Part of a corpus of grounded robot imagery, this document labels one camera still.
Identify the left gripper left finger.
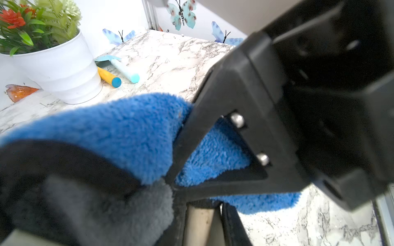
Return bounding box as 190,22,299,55
155,193,187,246

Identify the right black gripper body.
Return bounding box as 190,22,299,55
240,1,394,210

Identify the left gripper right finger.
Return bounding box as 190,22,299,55
221,203,252,246

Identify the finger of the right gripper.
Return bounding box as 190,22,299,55
166,31,310,202

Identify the blue grey rag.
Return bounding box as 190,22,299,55
0,93,302,246

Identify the white pot with plant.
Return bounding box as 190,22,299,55
1,1,102,105

